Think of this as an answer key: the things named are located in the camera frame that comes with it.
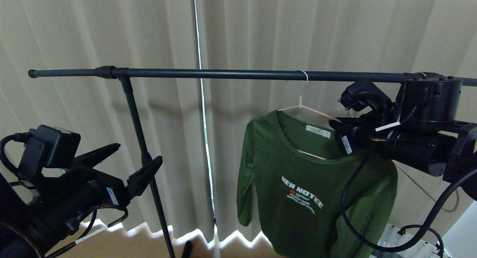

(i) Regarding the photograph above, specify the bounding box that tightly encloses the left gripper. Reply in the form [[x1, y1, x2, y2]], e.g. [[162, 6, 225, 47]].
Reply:
[[0, 143, 163, 258]]

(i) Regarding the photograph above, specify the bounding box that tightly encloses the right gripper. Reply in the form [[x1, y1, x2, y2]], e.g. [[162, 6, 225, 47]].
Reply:
[[335, 126, 457, 176]]

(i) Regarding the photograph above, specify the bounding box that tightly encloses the pink clothes hanger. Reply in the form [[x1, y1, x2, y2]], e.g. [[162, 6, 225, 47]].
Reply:
[[348, 108, 461, 214], [277, 70, 342, 160]]

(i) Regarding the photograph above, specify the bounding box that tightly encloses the green printed shirt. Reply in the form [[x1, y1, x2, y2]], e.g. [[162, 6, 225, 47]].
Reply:
[[236, 110, 398, 258]]

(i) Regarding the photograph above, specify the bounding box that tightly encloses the white laundry basket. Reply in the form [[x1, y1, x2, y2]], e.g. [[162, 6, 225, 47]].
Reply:
[[369, 224, 451, 258]]

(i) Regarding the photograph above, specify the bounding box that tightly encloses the black clothes rack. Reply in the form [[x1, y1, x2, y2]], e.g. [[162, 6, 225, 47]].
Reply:
[[28, 66, 477, 258]]

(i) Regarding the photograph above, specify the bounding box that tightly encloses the beige curtain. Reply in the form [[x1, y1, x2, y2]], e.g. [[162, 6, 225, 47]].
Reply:
[[0, 0, 477, 251]]

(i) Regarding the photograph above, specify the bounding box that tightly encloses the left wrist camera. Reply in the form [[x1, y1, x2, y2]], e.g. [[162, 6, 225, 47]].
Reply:
[[17, 125, 81, 184]]

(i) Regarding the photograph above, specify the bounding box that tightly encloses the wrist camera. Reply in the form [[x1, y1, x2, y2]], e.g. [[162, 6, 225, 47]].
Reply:
[[338, 82, 392, 119], [17, 125, 81, 184]]

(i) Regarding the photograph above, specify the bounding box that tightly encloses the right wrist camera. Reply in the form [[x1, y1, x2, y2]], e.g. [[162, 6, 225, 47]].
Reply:
[[338, 82, 392, 119]]

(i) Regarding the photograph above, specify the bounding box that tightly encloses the black cable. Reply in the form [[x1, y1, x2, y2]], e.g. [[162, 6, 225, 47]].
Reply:
[[0, 133, 32, 176], [341, 139, 477, 253]]

